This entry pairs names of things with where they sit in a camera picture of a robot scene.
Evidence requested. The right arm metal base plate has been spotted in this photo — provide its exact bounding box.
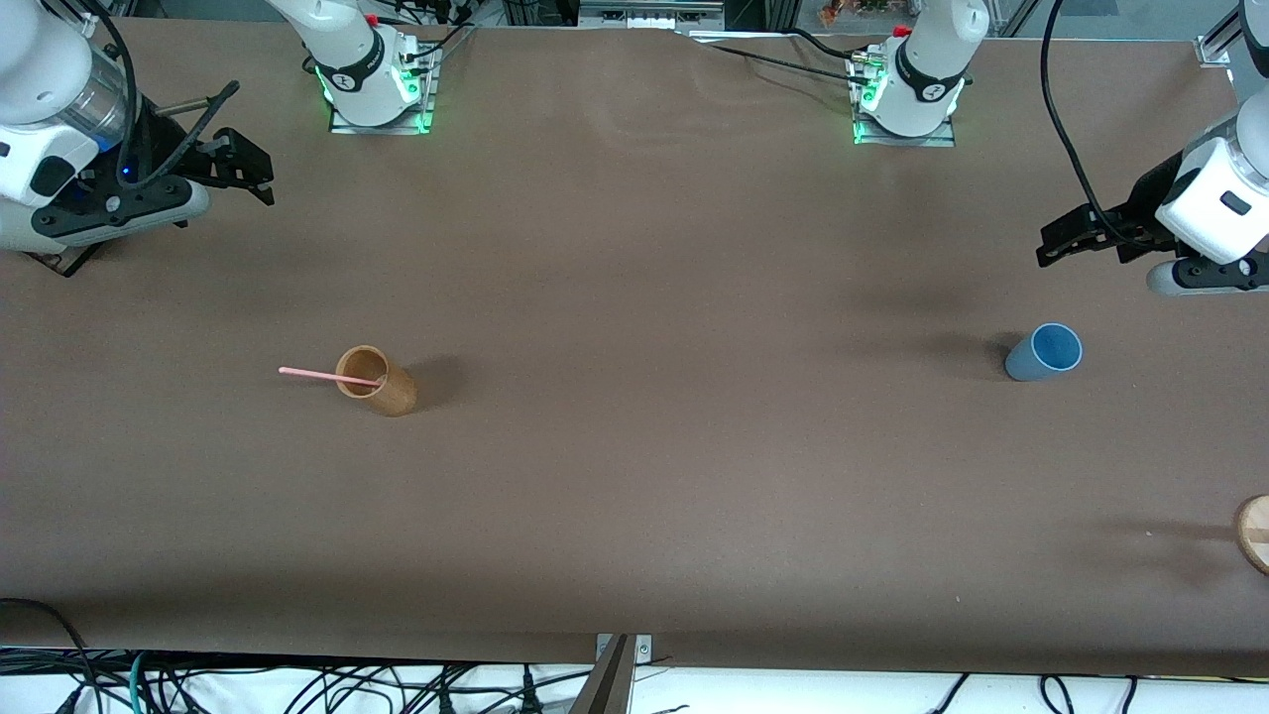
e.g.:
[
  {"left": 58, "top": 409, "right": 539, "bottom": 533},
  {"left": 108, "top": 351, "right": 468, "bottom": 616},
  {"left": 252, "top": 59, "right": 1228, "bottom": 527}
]
[{"left": 327, "top": 42, "right": 439, "bottom": 135}]

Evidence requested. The round wooden disc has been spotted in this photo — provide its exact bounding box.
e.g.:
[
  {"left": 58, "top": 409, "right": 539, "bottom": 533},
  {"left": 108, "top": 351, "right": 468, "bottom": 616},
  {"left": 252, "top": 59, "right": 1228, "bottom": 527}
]
[{"left": 1234, "top": 494, "right": 1269, "bottom": 576}]

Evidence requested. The black base power cable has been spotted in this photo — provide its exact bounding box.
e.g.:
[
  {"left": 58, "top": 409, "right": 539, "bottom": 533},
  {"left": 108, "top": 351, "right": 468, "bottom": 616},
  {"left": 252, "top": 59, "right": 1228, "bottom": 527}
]
[{"left": 689, "top": 28, "right": 883, "bottom": 88}]

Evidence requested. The thick black floor cable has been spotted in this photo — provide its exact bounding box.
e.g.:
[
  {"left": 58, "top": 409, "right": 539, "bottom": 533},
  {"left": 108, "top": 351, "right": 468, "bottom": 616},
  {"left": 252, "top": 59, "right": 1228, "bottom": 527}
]
[{"left": 0, "top": 597, "right": 97, "bottom": 714}]

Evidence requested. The dark camera stand post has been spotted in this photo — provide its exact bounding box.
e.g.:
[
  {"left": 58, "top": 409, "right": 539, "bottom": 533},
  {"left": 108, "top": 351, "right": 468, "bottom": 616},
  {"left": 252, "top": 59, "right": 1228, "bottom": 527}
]
[{"left": 569, "top": 635, "right": 636, "bottom": 714}]

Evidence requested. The pink chopstick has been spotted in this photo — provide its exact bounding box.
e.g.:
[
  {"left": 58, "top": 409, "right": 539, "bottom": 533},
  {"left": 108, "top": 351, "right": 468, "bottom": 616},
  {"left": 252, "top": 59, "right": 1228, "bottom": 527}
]
[{"left": 279, "top": 366, "right": 386, "bottom": 388}]

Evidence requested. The grey electronics box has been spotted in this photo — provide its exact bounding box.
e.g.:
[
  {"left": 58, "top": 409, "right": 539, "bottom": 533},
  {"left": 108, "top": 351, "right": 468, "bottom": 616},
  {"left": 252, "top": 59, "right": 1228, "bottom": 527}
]
[{"left": 577, "top": 0, "right": 727, "bottom": 31}]

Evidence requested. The blue cup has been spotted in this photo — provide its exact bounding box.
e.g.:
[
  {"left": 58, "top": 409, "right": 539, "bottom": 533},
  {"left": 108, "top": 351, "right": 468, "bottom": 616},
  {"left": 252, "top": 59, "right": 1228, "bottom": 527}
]
[{"left": 1004, "top": 323, "right": 1084, "bottom": 383}]

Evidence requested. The small metal table bracket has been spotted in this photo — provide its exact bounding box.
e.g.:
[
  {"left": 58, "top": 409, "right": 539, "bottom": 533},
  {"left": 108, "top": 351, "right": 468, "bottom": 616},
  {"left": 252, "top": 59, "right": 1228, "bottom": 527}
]
[{"left": 595, "top": 634, "right": 654, "bottom": 665}]

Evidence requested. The black wire cup rack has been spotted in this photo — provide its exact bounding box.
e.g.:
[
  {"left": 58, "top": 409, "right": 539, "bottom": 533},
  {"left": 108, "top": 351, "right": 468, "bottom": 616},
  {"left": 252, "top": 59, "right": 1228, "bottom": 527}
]
[{"left": 20, "top": 241, "right": 107, "bottom": 279}]

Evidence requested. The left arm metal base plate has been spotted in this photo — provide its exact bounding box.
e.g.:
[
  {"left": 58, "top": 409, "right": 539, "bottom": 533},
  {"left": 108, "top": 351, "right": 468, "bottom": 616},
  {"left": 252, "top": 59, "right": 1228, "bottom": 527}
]
[{"left": 850, "top": 50, "right": 958, "bottom": 148}]

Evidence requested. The aluminium frame profile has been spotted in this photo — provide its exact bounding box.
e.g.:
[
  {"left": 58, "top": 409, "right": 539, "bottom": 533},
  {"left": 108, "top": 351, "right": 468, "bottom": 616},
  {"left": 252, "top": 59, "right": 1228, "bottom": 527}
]
[{"left": 1195, "top": 0, "right": 1269, "bottom": 68}]

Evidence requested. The bamboo cup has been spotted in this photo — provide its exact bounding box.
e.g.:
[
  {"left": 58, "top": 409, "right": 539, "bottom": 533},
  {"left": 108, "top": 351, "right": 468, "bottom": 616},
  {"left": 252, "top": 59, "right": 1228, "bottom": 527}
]
[{"left": 335, "top": 344, "right": 418, "bottom": 417}]

